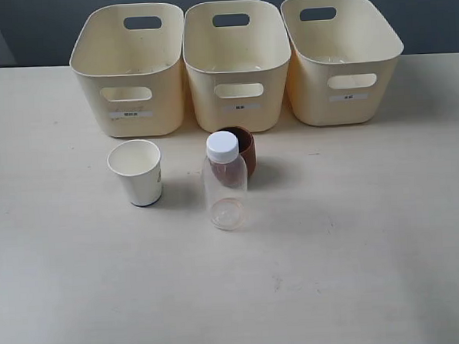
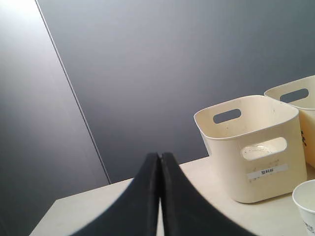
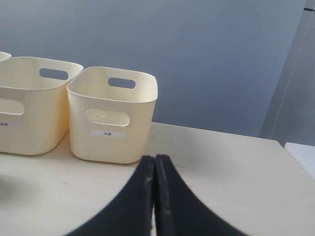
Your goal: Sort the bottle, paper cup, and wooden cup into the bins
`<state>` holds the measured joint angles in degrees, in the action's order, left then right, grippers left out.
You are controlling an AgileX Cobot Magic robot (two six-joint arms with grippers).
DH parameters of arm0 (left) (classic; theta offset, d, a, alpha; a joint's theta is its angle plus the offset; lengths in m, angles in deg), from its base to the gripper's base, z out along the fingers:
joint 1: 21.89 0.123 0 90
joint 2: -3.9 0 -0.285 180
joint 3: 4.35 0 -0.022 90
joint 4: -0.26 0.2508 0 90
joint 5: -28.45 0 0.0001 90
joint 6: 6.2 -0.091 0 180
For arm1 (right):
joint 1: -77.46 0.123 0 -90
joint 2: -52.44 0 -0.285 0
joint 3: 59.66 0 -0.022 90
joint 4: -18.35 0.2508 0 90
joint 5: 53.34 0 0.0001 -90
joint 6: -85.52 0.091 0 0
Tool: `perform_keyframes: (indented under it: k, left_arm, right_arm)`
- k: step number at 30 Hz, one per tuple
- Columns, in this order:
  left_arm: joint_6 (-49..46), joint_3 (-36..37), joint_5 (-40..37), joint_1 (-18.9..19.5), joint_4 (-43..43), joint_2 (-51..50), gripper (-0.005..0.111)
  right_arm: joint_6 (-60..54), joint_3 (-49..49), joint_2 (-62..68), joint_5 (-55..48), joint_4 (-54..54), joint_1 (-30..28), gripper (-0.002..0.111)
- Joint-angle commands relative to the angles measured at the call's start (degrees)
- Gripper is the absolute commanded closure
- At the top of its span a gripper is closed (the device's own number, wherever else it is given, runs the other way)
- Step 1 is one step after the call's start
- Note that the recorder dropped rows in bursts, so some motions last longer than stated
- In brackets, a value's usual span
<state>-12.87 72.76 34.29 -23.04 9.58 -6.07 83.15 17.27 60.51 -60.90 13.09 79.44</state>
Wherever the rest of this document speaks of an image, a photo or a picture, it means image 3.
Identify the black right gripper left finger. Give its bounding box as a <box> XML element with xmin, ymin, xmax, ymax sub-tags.
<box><xmin>68</xmin><ymin>156</ymin><xmax>155</xmax><ymax>236</ymax></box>

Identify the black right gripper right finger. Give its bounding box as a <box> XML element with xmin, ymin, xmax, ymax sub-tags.
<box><xmin>155</xmin><ymin>154</ymin><xmax>245</xmax><ymax>236</ymax></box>

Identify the cream right plastic bin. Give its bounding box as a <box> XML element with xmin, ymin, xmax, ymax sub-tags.
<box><xmin>67</xmin><ymin>66</ymin><xmax>158</xmax><ymax>164</ymax></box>

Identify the cream plastic bin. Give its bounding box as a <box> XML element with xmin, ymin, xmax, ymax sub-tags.
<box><xmin>0</xmin><ymin>57</ymin><xmax>84</xmax><ymax>155</ymax></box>
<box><xmin>67</xmin><ymin>66</ymin><xmax>158</xmax><ymax>164</ymax></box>
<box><xmin>0</xmin><ymin>52</ymin><xmax>12</xmax><ymax>61</ymax></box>

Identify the white adjacent table edge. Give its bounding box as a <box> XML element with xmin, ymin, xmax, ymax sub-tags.
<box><xmin>284</xmin><ymin>143</ymin><xmax>315</xmax><ymax>180</ymax></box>

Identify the cream middle plastic bin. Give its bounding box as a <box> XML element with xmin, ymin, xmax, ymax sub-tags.
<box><xmin>0</xmin><ymin>57</ymin><xmax>84</xmax><ymax>155</ymax></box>

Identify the cream left plastic bin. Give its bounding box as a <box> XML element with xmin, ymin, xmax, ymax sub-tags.
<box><xmin>0</xmin><ymin>52</ymin><xmax>12</xmax><ymax>61</ymax></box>

